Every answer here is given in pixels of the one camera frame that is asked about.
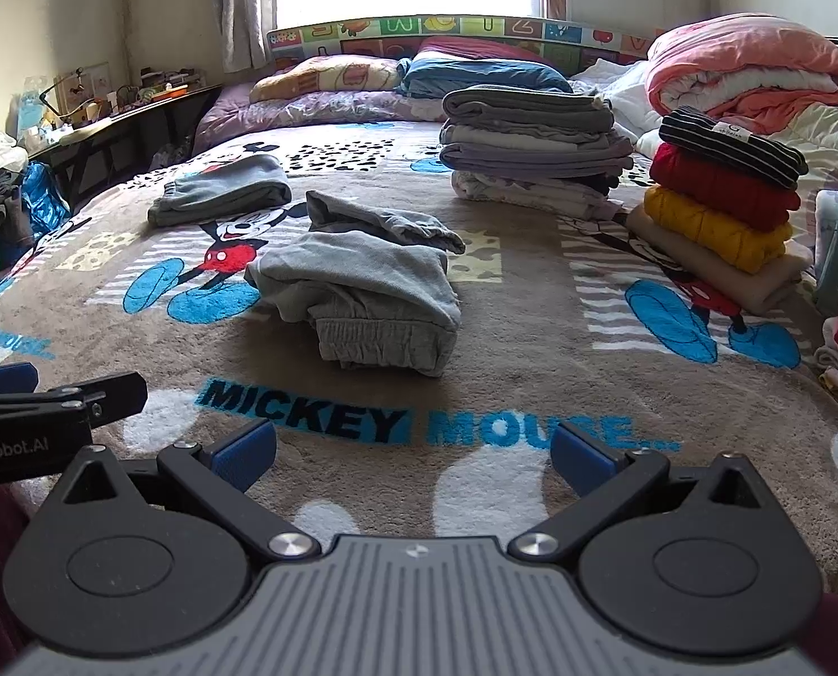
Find pink quilt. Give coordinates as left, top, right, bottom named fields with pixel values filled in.
left=645, top=13, right=838, bottom=118

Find folded lavender garment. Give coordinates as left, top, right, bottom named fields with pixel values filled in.
left=438, top=144, right=636, bottom=181

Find folded blue-grey sweatpants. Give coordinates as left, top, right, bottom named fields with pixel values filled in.
left=147, top=153, right=294, bottom=228

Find folded beige sweater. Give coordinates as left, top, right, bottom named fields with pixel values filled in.
left=625, top=206, right=813, bottom=315

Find folded white printed garment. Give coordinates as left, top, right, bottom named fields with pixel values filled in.
left=450, top=170, right=627, bottom=221

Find colourful picture foam mat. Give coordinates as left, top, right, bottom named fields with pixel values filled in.
left=267, top=13, right=675, bottom=77

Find folded pale grey garment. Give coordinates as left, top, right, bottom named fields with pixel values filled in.
left=438, top=119, right=632, bottom=157

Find folded striped black-white sweater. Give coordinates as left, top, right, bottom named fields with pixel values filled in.
left=658, top=105, right=809, bottom=190

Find clutter of small desk items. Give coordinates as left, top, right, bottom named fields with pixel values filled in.
left=10, top=65, right=201, bottom=135

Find purple quilt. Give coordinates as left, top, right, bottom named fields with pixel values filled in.
left=193, top=81, right=456, bottom=156

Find yellow printed pillow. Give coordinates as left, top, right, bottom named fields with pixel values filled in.
left=250, top=55, right=407, bottom=104

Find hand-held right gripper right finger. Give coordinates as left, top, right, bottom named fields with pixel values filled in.
left=507, top=422, right=782, bottom=564

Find dark desk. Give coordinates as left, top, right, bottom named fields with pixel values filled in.
left=27, top=82, right=224, bottom=208

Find dark grey crumpled garment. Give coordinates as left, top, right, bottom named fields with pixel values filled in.
left=304, top=190, right=467, bottom=256

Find white quilt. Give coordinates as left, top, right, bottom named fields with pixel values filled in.
left=570, top=58, right=838, bottom=180

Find folded blue blanket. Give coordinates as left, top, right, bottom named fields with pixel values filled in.
left=396, top=56, right=576, bottom=97

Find cartoon printed blanket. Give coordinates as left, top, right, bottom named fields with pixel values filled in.
left=0, top=119, right=838, bottom=649

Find light grey sweatpants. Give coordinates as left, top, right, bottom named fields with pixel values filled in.
left=245, top=229, right=462, bottom=377

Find maroon pillow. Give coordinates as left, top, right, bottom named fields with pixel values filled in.
left=414, top=35, right=562, bottom=66

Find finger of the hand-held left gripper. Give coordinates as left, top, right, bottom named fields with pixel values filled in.
left=0, top=373, right=148, bottom=432
left=0, top=362, right=41, bottom=401

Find blue plastic bag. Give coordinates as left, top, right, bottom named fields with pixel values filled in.
left=20, top=161, right=72, bottom=249

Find folded red sweater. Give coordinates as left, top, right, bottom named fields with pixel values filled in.
left=648, top=143, right=802, bottom=231

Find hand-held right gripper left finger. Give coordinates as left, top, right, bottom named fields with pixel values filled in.
left=42, top=417, right=322, bottom=564

